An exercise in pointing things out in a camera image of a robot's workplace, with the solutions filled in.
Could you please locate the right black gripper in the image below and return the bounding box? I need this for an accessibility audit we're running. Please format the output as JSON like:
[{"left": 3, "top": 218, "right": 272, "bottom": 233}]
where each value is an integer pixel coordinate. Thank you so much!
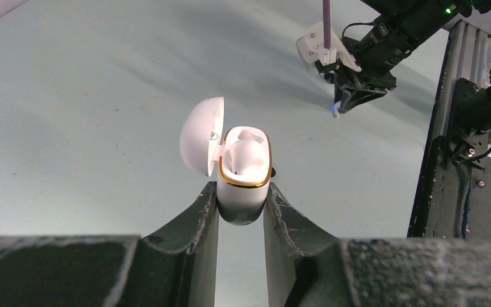
[{"left": 334, "top": 12, "right": 449, "bottom": 114}]

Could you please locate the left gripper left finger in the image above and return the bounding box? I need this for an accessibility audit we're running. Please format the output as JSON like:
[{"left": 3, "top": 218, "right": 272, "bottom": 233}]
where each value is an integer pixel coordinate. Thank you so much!
[{"left": 0, "top": 182, "right": 219, "bottom": 306}]

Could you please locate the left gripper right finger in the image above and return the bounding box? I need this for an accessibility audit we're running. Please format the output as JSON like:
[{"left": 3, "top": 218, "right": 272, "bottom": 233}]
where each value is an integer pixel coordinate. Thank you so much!
[{"left": 263, "top": 184, "right": 491, "bottom": 306}]

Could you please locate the white earbud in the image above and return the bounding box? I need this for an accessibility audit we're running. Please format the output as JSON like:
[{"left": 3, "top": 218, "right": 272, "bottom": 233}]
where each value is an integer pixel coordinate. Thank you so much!
[
  {"left": 229, "top": 139, "right": 267, "bottom": 175},
  {"left": 331, "top": 101, "right": 341, "bottom": 118}
]

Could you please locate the white earbud charging case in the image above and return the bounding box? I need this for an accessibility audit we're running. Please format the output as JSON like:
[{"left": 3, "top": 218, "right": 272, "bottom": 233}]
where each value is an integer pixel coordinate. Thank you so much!
[{"left": 179, "top": 97, "right": 272, "bottom": 226}]

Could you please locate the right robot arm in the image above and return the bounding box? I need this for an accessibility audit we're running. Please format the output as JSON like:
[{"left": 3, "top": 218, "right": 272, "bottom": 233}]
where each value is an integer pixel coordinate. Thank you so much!
[{"left": 333, "top": 0, "right": 491, "bottom": 114}]

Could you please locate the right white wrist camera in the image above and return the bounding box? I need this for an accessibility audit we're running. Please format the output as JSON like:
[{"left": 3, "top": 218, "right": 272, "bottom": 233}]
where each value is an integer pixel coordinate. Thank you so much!
[{"left": 295, "top": 22, "right": 362, "bottom": 74}]

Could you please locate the aluminium frame rail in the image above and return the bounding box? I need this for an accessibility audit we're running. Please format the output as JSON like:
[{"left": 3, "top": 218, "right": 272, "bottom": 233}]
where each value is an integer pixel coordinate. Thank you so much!
[{"left": 430, "top": 19, "right": 491, "bottom": 272}]

